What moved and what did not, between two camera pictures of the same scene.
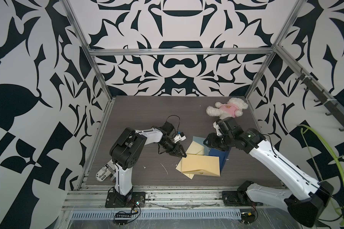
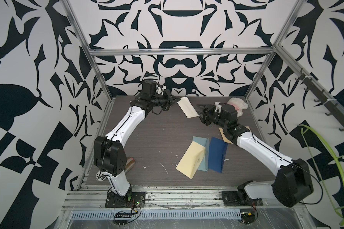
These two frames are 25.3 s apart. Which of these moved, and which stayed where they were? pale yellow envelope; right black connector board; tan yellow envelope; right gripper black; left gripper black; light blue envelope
Moved: tan yellow envelope; left gripper black; right gripper black
Stayed: pale yellow envelope; right black connector board; light blue envelope
